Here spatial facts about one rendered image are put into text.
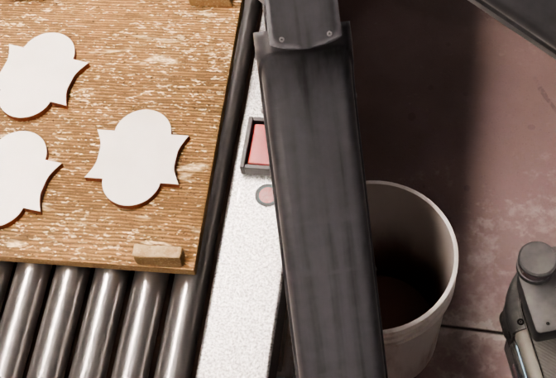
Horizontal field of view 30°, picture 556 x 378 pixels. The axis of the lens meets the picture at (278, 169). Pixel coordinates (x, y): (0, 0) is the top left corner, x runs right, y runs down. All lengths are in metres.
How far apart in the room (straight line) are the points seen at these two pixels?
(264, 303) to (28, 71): 0.46
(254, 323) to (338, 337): 0.59
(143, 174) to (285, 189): 0.70
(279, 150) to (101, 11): 0.89
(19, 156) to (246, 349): 0.39
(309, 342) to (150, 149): 0.72
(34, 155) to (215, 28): 0.30
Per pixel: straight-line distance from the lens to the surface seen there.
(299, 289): 0.62
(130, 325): 1.24
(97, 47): 1.43
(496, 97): 2.46
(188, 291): 1.24
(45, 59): 1.43
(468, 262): 2.25
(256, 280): 1.24
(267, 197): 1.28
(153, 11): 1.45
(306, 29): 0.57
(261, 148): 1.30
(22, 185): 1.33
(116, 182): 1.30
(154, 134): 1.32
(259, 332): 1.21
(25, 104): 1.40
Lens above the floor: 2.04
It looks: 59 degrees down
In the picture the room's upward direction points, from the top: 11 degrees counter-clockwise
